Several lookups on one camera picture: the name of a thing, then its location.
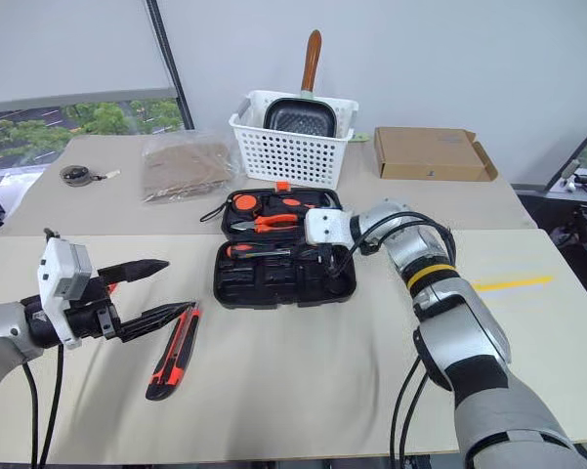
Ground square pan with wooden handle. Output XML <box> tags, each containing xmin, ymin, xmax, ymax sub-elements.
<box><xmin>263</xmin><ymin>29</ymin><xmax>338</xmax><ymax>138</ymax></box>

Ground orange black screwdriver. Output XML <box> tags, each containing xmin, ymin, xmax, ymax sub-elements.
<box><xmin>226</xmin><ymin>243</ymin><xmax>292</xmax><ymax>260</ymax></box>

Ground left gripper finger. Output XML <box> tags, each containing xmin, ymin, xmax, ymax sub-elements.
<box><xmin>97</xmin><ymin>259</ymin><xmax>171</xmax><ymax>285</ymax></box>
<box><xmin>119</xmin><ymin>301</ymin><xmax>198</xmax><ymax>343</ymax></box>

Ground black orange claw hammer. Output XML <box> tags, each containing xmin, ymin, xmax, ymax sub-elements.
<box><xmin>266</xmin><ymin>192</ymin><xmax>342</xmax><ymax>212</ymax></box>

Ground yellow tape strip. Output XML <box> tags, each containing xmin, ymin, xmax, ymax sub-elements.
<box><xmin>471</xmin><ymin>276</ymin><xmax>556</xmax><ymax>293</ymax></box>

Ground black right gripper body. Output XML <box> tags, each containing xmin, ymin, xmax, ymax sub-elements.
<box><xmin>317</xmin><ymin>242</ymin><xmax>351</xmax><ymax>263</ymax></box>

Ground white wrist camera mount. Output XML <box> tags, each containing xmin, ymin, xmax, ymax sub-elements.
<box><xmin>36</xmin><ymin>237</ymin><xmax>94</xmax><ymax>349</ymax></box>
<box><xmin>304</xmin><ymin>208</ymin><xmax>354</xmax><ymax>246</ymax></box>

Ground black orange utility knife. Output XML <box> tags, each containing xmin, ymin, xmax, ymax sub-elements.
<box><xmin>145</xmin><ymin>302</ymin><xmax>202</xmax><ymax>402</ymax></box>

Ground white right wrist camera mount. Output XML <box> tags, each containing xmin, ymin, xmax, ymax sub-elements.
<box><xmin>304</xmin><ymin>208</ymin><xmax>354</xmax><ymax>246</ymax></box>

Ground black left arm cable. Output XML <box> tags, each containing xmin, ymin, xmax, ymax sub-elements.
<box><xmin>21</xmin><ymin>362</ymin><xmax>40</xmax><ymax>469</ymax></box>
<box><xmin>38</xmin><ymin>344</ymin><xmax>65</xmax><ymax>469</ymax></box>

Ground orange black tape measure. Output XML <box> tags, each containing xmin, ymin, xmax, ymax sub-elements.
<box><xmin>199</xmin><ymin>192</ymin><xmax>261</xmax><ymax>224</ymax></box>

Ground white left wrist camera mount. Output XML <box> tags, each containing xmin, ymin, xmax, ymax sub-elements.
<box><xmin>36</xmin><ymin>237</ymin><xmax>94</xmax><ymax>349</ymax></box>

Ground white perforated plastic basket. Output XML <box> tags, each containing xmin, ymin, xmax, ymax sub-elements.
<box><xmin>228</xmin><ymin>90</ymin><xmax>360</xmax><ymax>191</ymax></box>

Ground white roller blind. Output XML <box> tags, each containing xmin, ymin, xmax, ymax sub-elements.
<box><xmin>0</xmin><ymin>0</ymin><xmax>178</xmax><ymax>114</ymax></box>

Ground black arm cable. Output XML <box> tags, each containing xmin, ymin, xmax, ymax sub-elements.
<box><xmin>21</xmin><ymin>362</ymin><xmax>40</xmax><ymax>469</ymax></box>
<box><xmin>389</xmin><ymin>355</ymin><xmax>424</xmax><ymax>469</ymax></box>
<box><xmin>346</xmin><ymin>210</ymin><xmax>459</xmax><ymax>275</ymax></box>
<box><xmin>398</xmin><ymin>370</ymin><xmax>430</xmax><ymax>469</ymax></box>
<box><xmin>38</xmin><ymin>344</ymin><xmax>65</xmax><ymax>469</ymax></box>

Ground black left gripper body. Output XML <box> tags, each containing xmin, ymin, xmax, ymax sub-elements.
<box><xmin>63</xmin><ymin>276</ymin><xmax>126</xmax><ymax>344</ymax></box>

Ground black plastic tool case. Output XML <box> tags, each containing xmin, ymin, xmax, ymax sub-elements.
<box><xmin>213</xmin><ymin>188</ymin><xmax>357</xmax><ymax>310</ymax></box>

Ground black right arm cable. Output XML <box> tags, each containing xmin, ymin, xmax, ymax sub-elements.
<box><xmin>346</xmin><ymin>210</ymin><xmax>459</xmax><ymax>275</ymax></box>
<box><xmin>398</xmin><ymin>370</ymin><xmax>430</xmax><ymax>469</ymax></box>
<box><xmin>389</xmin><ymin>355</ymin><xmax>424</xmax><ymax>469</ymax></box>

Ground brown cardboard box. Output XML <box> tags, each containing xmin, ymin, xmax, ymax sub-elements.
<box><xmin>373</xmin><ymin>126</ymin><xmax>499</xmax><ymax>182</ymax></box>

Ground orange handled pliers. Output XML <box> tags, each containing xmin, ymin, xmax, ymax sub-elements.
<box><xmin>230</xmin><ymin>213</ymin><xmax>302</xmax><ymax>235</ymax></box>

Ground black window frame bar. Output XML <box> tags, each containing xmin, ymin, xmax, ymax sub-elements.
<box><xmin>146</xmin><ymin>0</ymin><xmax>195</xmax><ymax>131</ymax></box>

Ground clear bag of brown sheets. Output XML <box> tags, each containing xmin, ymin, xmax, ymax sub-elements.
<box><xmin>140</xmin><ymin>130</ymin><xmax>235</xmax><ymax>205</ymax></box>

